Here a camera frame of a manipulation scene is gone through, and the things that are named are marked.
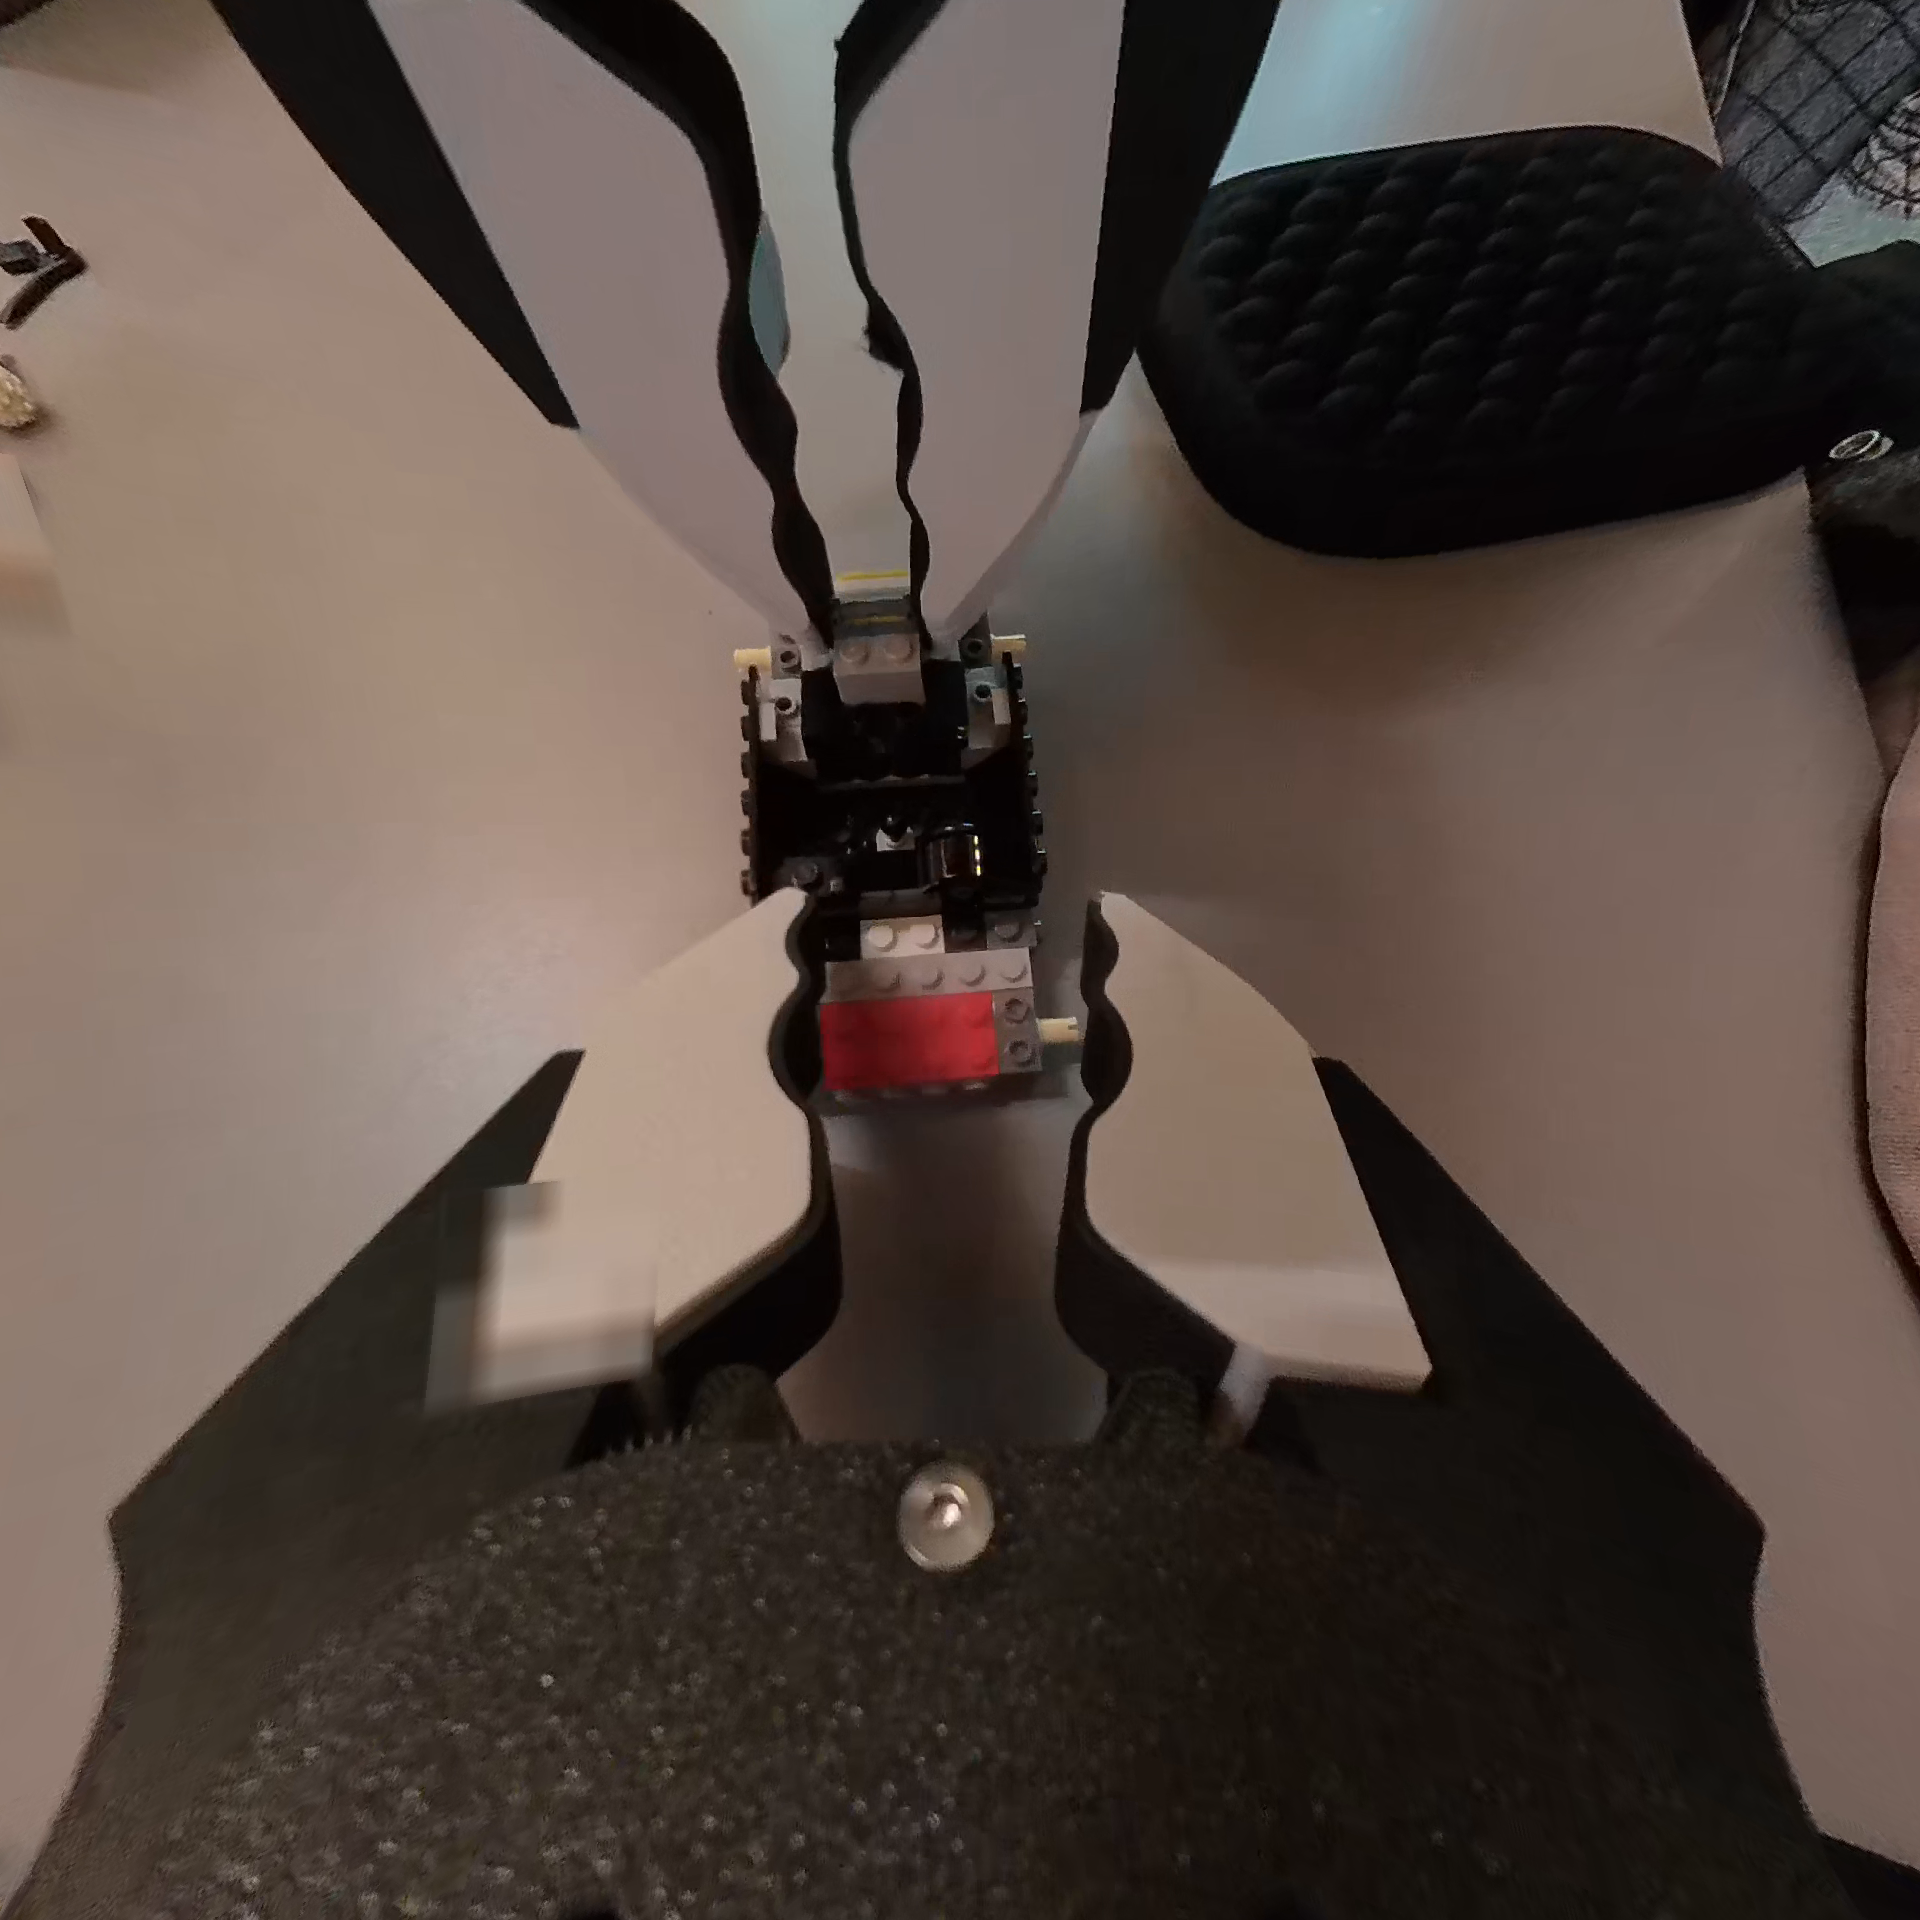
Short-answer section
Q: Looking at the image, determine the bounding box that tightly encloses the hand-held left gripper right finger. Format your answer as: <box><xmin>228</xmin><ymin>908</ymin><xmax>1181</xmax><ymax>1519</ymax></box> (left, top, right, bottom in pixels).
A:
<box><xmin>1055</xmin><ymin>894</ymin><xmax>1432</xmax><ymax>1447</ymax></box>

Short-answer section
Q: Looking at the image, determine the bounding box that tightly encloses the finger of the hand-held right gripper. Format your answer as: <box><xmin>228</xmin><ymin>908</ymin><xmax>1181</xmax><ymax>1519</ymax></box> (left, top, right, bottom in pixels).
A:
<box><xmin>832</xmin><ymin>0</ymin><xmax>1130</xmax><ymax>644</ymax></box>
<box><xmin>369</xmin><ymin>0</ymin><xmax>836</xmax><ymax>665</ymax></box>

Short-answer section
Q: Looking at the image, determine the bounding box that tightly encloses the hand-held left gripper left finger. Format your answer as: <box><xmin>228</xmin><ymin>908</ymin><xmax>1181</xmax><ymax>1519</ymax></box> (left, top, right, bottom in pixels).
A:
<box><xmin>511</xmin><ymin>886</ymin><xmax>845</xmax><ymax>1366</ymax></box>

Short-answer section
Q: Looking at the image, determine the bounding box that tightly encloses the black toy brick vehicle model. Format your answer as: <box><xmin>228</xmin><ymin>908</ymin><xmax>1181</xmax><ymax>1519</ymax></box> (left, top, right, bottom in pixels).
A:
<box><xmin>731</xmin><ymin>631</ymin><xmax>1087</xmax><ymax>1115</ymax></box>

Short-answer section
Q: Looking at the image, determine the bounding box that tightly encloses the grey brick with yellow tile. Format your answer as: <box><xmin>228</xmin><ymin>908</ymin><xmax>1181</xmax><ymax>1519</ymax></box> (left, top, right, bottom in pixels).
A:
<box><xmin>831</xmin><ymin>567</ymin><xmax>922</xmax><ymax>707</ymax></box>

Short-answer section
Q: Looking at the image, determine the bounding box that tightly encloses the grey desk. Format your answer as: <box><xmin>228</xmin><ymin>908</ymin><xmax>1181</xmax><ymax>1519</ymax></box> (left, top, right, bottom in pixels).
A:
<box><xmin>0</xmin><ymin>0</ymin><xmax>1920</xmax><ymax>1920</ymax></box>

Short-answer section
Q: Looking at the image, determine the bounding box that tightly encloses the black bar brick piece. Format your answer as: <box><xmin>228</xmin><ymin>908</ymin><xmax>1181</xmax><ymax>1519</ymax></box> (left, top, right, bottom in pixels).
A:
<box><xmin>0</xmin><ymin>215</ymin><xmax>87</xmax><ymax>330</ymax></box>

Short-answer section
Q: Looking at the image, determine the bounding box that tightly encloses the dark checked fabric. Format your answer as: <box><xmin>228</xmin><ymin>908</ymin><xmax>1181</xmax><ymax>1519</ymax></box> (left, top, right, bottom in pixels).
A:
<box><xmin>1709</xmin><ymin>0</ymin><xmax>1920</xmax><ymax>257</ymax></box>

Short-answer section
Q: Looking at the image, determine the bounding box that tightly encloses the black fleece jacket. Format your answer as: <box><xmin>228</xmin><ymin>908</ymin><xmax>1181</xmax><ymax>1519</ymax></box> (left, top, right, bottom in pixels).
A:
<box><xmin>1800</xmin><ymin>247</ymin><xmax>1920</xmax><ymax>729</ymax></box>

